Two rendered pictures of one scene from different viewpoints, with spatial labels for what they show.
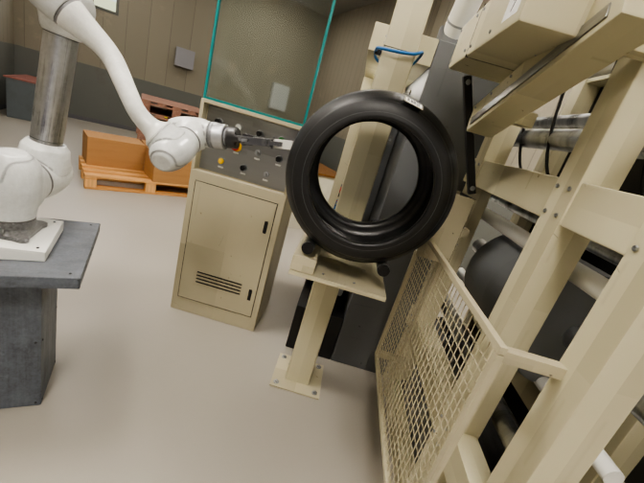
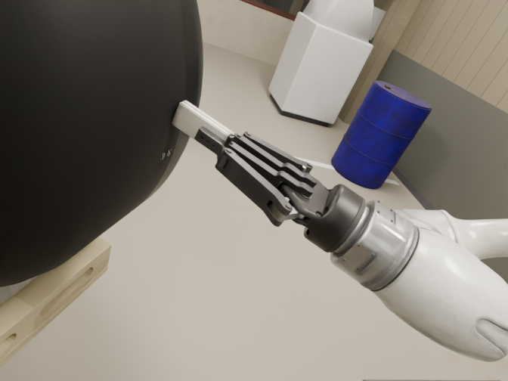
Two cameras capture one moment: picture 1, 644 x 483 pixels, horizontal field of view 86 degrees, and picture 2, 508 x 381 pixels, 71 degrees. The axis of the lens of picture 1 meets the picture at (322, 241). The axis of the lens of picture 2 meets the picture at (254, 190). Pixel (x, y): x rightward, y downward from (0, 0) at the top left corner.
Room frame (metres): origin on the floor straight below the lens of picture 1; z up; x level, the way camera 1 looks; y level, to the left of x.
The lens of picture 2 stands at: (1.60, 0.35, 1.39)
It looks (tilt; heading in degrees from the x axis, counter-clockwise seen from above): 31 degrees down; 187
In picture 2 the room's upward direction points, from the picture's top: 23 degrees clockwise
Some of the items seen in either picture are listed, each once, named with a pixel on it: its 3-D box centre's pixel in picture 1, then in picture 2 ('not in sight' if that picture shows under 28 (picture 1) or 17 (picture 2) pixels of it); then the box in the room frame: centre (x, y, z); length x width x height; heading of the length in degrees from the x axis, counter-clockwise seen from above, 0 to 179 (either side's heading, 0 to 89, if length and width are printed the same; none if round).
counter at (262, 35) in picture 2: not in sight; (247, 26); (-5.04, -1.73, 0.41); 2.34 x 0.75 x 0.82; 120
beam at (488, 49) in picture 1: (522, 35); not in sight; (1.20, -0.40, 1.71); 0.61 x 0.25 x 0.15; 0
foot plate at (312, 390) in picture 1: (298, 374); not in sight; (1.58, -0.08, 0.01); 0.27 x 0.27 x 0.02; 0
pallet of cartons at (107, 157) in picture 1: (144, 165); not in sight; (4.15, 2.38, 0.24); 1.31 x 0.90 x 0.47; 134
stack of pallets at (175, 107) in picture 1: (171, 134); not in sight; (5.55, 2.80, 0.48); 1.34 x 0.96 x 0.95; 30
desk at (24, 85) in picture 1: (38, 99); not in sight; (6.23, 5.63, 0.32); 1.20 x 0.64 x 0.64; 30
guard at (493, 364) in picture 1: (412, 352); not in sight; (1.09, -0.43, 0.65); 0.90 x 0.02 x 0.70; 0
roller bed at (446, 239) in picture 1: (439, 222); not in sight; (1.54, -0.48, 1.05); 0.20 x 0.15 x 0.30; 0
